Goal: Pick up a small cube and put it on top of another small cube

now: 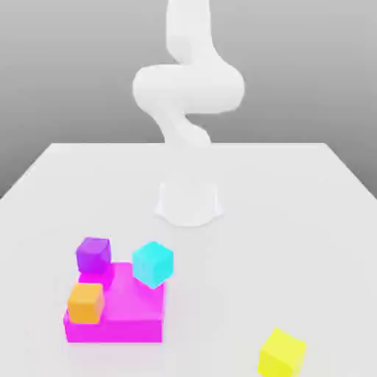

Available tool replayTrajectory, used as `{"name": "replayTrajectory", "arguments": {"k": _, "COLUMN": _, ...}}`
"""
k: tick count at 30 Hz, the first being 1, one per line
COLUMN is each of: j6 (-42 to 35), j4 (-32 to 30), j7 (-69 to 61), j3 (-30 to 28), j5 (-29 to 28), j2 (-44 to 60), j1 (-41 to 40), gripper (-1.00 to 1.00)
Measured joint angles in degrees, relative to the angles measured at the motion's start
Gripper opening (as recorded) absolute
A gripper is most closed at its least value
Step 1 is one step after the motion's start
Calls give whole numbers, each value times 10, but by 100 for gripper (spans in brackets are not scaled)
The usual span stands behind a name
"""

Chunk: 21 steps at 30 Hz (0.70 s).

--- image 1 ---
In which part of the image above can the small cyan cube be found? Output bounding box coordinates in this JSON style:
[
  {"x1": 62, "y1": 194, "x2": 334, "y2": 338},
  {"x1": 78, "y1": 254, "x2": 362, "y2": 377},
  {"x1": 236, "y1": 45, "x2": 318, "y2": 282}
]
[{"x1": 131, "y1": 241, "x2": 175, "y2": 289}]

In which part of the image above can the small purple cube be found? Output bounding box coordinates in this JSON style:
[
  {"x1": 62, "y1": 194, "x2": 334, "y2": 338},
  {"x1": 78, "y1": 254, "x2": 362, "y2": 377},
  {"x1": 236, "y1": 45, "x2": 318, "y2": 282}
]
[{"x1": 75, "y1": 236, "x2": 113, "y2": 275}]

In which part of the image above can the small magenta cube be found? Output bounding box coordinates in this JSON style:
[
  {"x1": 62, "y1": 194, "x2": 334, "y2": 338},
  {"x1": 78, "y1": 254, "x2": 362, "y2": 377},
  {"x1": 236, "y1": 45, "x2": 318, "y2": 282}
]
[{"x1": 78, "y1": 264, "x2": 115, "y2": 291}]

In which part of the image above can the small orange cube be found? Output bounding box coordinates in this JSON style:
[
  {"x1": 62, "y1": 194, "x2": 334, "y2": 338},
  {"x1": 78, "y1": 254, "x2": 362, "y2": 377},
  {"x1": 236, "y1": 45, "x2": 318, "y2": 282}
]
[{"x1": 67, "y1": 282, "x2": 105, "y2": 325}]

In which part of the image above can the small yellow cube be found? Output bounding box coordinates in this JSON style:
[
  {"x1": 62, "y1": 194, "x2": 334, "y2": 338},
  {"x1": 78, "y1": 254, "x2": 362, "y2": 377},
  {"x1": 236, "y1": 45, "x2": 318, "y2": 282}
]
[{"x1": 257, "y1": 327, "x2": 307, "y2": 377}]

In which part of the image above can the large magenta box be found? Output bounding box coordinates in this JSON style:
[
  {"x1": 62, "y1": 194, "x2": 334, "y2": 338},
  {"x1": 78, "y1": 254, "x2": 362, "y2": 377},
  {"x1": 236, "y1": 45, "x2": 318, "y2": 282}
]
[{"x1": 63, "y1": 261, "x2": 165, "y2": 344}]

